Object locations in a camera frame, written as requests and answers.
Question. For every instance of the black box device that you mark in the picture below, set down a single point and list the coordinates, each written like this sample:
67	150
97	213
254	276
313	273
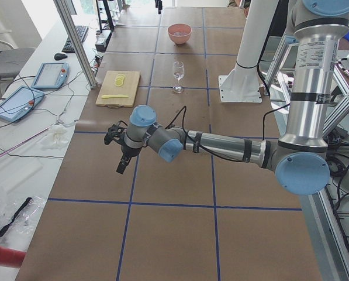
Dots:
102	40

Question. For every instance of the yellow plastic knife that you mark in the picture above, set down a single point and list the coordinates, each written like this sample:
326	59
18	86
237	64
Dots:
114	96

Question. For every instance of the black computer mouse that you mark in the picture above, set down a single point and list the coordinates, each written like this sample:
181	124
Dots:
60	56

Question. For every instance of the clear plastic bag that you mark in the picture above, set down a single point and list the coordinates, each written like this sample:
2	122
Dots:
21	215

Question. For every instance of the pink bowl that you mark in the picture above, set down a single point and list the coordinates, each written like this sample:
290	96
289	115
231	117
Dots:
182	28

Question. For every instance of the bamboo cutting board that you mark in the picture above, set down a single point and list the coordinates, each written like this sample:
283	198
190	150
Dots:
129	88

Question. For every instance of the clear wine glass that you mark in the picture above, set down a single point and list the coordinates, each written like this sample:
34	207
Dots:
178	72

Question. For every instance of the steel rod green handle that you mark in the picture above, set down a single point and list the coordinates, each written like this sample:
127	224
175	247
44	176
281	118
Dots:
19	145

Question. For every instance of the brown paper table cover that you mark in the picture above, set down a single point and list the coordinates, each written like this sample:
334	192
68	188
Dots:
196	218

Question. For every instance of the blue teach pendant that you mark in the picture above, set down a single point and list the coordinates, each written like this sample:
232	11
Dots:
51	76
20	103

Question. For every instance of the aluminium frame post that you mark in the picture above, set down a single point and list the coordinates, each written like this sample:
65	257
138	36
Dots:
66	18

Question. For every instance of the white cloth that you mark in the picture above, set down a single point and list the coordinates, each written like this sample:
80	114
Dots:
55	138

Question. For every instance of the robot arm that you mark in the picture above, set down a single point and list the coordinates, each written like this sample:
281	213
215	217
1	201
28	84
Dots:
297	157

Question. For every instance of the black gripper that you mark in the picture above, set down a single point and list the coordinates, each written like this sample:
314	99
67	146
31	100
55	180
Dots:
128	151

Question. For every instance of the blue teach pendant near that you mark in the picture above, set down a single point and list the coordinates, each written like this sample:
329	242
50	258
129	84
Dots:
20	103

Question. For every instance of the clear ice cubes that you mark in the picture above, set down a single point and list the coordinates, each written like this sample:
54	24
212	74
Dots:
180	34

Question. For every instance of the red cylinder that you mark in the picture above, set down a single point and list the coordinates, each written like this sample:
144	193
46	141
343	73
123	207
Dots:
11	258

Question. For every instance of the grey office chair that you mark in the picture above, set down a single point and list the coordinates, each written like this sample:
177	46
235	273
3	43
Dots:
12	61

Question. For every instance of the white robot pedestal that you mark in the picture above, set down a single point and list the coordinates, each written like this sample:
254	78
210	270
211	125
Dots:
241	84

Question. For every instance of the blue teach pendant far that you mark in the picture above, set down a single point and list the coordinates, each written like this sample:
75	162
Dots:
51	76

